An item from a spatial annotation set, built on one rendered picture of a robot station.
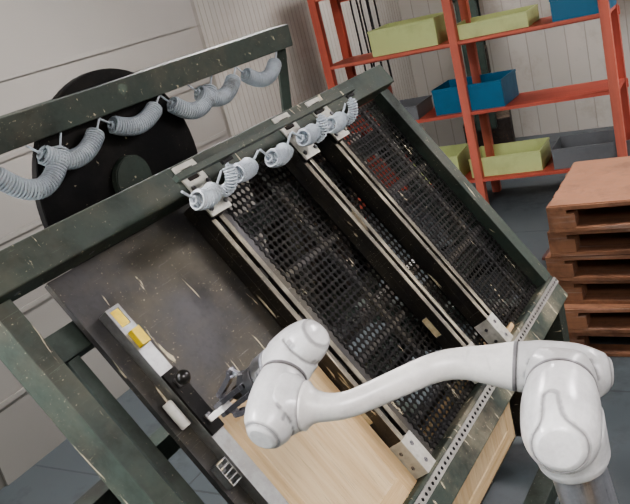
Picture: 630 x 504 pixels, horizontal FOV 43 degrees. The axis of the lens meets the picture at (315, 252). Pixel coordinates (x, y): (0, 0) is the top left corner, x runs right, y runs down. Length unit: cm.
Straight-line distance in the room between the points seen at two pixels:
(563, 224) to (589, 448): 315
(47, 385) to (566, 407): 116
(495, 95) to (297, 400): 598
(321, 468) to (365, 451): 19
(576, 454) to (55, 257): 129
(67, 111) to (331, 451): 137
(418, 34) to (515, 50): 260
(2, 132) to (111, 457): 110
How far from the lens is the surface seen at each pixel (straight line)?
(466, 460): 266
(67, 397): 196
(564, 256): 462
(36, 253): 205
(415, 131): 356
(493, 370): 163
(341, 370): 242
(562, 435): 142
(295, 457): 225
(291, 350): 168
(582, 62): 975
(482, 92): 741
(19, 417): 531
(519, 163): 753
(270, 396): 160
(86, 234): 214
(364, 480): 238
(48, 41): 564
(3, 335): 201
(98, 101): 285
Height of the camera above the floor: 235
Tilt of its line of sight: 18 degrees down
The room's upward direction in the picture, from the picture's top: 15 degrees counter-clockwise
